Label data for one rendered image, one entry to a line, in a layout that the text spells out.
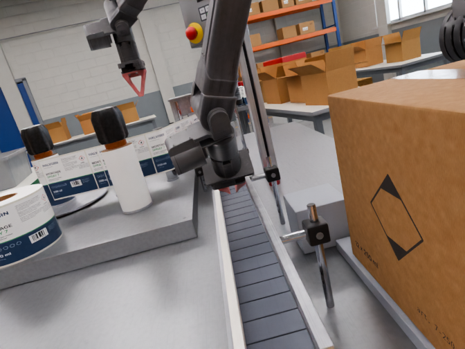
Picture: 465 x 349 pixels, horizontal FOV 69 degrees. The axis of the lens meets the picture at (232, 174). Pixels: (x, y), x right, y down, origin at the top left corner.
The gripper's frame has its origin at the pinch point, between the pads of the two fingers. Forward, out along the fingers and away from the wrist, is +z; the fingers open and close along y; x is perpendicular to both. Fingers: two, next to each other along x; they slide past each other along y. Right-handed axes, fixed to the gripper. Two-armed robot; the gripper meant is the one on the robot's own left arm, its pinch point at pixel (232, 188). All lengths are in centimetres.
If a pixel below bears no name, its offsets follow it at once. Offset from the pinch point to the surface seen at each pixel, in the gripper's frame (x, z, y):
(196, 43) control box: -54, -2, -1
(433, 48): -438, 391, -447
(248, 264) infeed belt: 21.8, -10.7, 0.7
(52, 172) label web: -38, 22, 58
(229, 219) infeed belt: 6.3, 2.2, 2.4
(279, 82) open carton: -205, 163, -71
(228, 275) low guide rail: 25.1, -17.9, 3.9
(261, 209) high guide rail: 15.1, -15.7, -3.6
